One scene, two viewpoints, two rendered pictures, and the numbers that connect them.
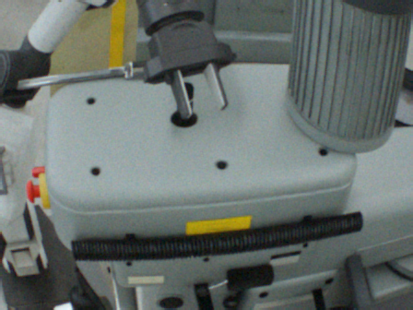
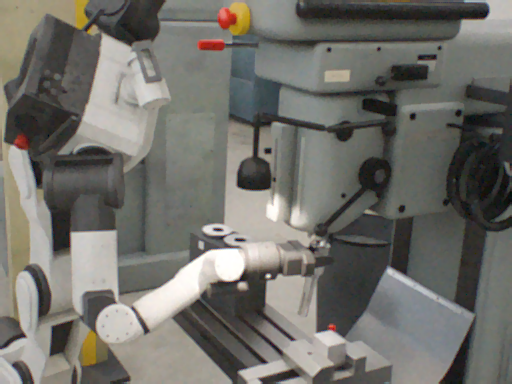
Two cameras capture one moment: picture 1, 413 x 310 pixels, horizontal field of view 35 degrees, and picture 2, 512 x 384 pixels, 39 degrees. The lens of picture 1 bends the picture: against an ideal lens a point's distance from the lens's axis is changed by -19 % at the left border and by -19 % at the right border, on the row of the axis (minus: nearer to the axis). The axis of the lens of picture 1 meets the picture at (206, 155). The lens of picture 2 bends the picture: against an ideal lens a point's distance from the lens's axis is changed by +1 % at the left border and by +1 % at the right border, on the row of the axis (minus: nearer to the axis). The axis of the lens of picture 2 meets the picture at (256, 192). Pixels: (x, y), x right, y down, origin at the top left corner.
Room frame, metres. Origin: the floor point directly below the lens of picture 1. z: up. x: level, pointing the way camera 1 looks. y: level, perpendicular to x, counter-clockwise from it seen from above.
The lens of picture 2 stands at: (-0.61, 0.65, 1.85)
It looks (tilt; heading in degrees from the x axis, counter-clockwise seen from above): 17 degrees down; 342
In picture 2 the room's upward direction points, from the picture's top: 3 degrees clockwise
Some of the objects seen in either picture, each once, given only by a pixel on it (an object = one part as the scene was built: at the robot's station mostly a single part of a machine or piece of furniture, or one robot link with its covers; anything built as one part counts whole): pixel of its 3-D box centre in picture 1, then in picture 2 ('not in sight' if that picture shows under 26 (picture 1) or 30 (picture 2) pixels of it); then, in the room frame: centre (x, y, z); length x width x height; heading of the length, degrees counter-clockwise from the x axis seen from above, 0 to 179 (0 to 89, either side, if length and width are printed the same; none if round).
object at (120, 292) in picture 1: (123, 291); (281, 171); (0.77, 0.14, 1.45); 0.04 x 0.04 x 0.21; 13
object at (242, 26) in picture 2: (45, 191); (238, 19); (0.75, 0.26, 1.76); 0.06 x 0.02 x 0.06; 13
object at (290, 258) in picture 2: not in sight; (279, 260); (0.79, 0.13, 1.23); 0.13 x 0.12 x 0.10; 3
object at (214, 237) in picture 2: not in sight; (227, 266); (1.24, 0.12, 1.03); 0.22 x 0.12 x 0.20; 24
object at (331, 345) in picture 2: not in sight; (328, 349); (0.72, 0.02, 1.03); 0.06 x 0.05 x 0.06; 13
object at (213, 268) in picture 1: (206, 214); (348, 59); (0.81, -0.01, 1.68); 0.34 x 0.24 x 0.10; 103
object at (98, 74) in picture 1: (78, 76); not in sight; (0.88, 0.21, 1.89); 0.24 x 0.04 x 0.01; 100
